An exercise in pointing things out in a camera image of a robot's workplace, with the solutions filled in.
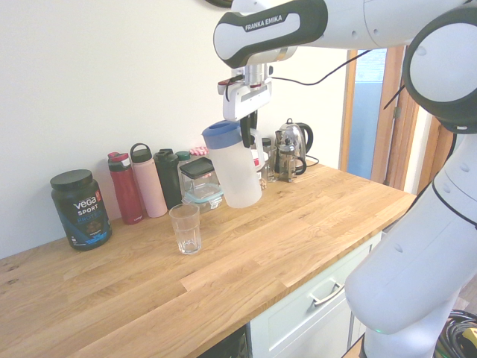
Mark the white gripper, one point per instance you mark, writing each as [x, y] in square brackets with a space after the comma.
[246, 98]

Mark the white pitcher with blue lid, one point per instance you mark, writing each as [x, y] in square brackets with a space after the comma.
[234, 175]

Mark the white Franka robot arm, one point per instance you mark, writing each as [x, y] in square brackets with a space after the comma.
[428, 231]

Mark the pink water bottle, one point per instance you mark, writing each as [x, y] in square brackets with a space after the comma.
[151, 186]

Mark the red water bottle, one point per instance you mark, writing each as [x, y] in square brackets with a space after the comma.
[126, 190]

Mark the small jar with black lid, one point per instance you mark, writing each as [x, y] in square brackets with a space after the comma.
[266, 141]

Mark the clear container with nuts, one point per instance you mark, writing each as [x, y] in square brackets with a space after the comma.
[261, 154]

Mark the clear glass jar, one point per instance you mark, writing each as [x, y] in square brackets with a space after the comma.
[272, 168]

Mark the steel electric kettle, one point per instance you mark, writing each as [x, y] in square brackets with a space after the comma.
[300, 136]

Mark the glass French press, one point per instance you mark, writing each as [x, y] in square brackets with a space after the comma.
[288, 160]

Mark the jar with red checkered lid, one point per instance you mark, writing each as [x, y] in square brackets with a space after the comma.
[199, 151]

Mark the glass jar with black lid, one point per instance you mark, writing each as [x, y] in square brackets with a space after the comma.
[197, 171]

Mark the clear bottle with green lid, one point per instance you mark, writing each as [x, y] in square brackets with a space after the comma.
[183, 156]

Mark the glass container with teal lid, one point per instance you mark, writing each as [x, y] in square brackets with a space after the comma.
[203, 199]

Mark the black shaker bottle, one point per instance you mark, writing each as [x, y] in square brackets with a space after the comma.
[168, 179]

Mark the clear drinking glass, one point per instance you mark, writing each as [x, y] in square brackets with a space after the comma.
[186, 231]

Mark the metal door hinge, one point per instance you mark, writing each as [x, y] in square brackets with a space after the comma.
[397, 112]

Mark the black Vega protein tub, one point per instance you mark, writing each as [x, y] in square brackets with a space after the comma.
[82, 212]

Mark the pale green cabinet drawer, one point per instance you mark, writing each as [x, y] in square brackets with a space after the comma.
[298, 324]

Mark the dark appliance under counter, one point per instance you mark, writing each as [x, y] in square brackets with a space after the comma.
[233, 345]

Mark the yellow plastic object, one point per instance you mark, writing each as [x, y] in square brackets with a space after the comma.
[471, 337]

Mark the wooden door frame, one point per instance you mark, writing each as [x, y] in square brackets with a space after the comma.
[387, 149]

